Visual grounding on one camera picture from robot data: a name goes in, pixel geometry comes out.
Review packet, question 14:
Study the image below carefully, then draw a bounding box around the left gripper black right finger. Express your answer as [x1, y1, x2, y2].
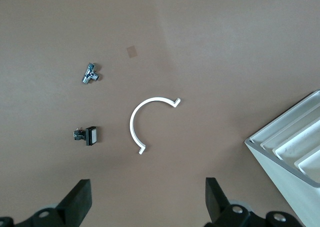
[204, 177, 309, 227]

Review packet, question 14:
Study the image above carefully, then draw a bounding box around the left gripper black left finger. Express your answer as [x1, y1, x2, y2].
[0, 178, 93, 227]

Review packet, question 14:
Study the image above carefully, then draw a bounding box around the white drawer cabinet shell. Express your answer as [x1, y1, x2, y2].
[244, 88, 320, 227]

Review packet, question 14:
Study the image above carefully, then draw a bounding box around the white semicircular plastic clamp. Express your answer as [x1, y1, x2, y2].
[129, 96, 182, 155]

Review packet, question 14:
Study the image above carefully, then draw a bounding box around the chrome metal valve fitting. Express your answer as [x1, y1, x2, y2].
[81, 62, 101, 85]

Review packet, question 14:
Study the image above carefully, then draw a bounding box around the brown tape patch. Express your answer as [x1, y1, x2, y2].
[125, 45, 139, 59]

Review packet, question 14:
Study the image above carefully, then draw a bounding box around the black switch white square face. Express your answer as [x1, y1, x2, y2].
[72, 126, 99, 147]

